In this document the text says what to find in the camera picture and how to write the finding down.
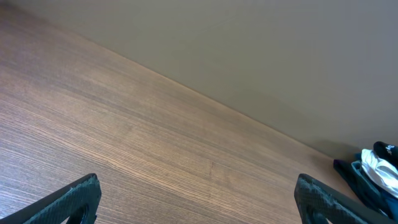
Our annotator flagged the grey denim folded garment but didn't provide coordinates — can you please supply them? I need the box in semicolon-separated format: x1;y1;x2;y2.
351;161;390;217

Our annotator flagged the white t-shirt black lettering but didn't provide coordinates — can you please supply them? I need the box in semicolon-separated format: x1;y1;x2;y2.
361;149;397;198

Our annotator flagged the black folded garment in pile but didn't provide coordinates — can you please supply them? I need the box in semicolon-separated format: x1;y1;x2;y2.
333;159;362;192

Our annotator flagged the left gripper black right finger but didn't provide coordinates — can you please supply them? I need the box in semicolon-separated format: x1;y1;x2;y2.
294;174;395;224

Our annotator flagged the navy blue folded garment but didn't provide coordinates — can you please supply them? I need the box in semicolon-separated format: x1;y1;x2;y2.
378;187;398;222

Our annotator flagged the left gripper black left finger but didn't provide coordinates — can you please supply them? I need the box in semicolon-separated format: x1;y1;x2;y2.
1;173;101;224

